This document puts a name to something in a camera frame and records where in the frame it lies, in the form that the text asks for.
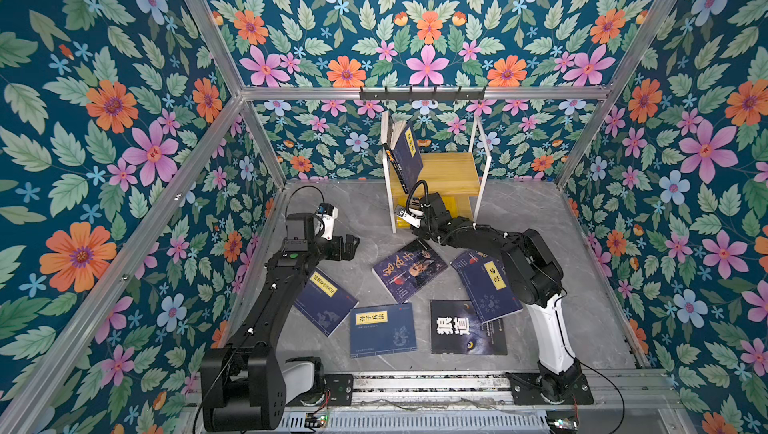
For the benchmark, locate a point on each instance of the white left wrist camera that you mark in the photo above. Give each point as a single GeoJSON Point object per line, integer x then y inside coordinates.
{"type": "Point", "coordinates": [327, 214]}

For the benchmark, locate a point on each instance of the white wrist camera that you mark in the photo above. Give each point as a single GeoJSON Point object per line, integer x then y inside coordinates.
{"type": "Point", "coordinates": [408, 217]}
{"type": "Point", "coordinates": [327, 214]}

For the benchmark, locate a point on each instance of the black hook rail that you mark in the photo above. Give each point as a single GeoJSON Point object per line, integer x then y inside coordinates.
{"type": "Point", "coordinates": [407, 94]}

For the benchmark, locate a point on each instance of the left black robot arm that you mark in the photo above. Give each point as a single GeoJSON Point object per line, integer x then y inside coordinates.
{"type": "Point", "coordinates": [244, 386]}

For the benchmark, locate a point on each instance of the navy book yellow label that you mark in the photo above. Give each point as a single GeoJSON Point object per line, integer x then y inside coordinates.
{"type": "Point", "coordinates": [405, 146]}

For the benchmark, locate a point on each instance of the black wolf cover book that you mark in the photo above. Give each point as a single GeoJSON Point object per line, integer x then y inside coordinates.
{"type": "Point", "coordinates": [457, 329]}

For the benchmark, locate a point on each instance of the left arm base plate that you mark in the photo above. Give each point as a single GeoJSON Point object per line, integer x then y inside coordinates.
{"type": "Point", "coordinates": [334, 390]}

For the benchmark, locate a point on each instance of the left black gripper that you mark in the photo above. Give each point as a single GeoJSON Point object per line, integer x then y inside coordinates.
{"type": "Point", "coordinates": [348, 247]}

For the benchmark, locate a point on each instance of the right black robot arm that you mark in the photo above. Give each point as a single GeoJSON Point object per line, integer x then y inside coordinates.
{"type": "Point", "coordinates": [532, 272]}

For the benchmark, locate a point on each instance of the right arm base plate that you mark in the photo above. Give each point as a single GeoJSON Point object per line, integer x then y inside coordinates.
{"type": "Point", "coordinates": [528, 389]}

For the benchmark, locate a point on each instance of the purple book under right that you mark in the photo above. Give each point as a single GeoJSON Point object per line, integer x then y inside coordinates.
{"type": "Point", "coordinates": [469, 259]}

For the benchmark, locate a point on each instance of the dark illustrated cover book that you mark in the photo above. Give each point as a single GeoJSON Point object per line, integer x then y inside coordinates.
{"type": "Point", "coordinates": [409, 269]}

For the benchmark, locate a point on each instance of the wooden shelf white frame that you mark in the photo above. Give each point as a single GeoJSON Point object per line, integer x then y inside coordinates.
{"type": "Point", "coordinates": [452, 174]}

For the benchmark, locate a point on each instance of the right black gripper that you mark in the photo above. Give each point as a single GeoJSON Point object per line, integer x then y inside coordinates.
{"type": "Point", "coordinates": [424, 233]}

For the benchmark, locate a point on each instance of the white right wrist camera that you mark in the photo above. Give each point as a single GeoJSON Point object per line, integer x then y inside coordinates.
{"type": "Point", "coordinates": [408, 217]}

